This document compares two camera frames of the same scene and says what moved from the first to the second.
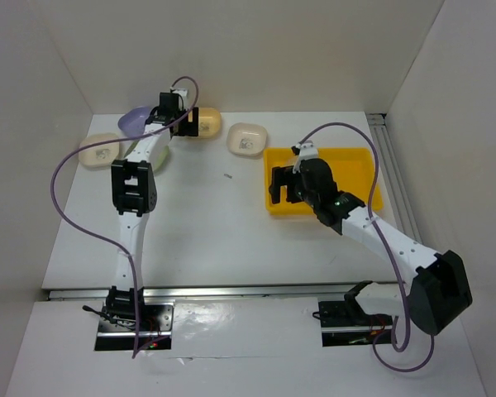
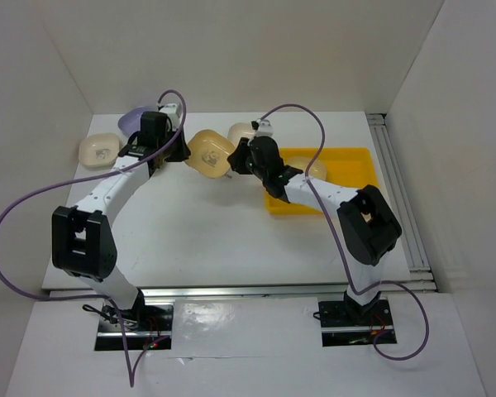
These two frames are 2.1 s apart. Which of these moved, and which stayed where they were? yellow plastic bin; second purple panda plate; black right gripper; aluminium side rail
Moved: black right gripper
Stayed: second purple panda plate; yellow plastic bin; aluminium side rail
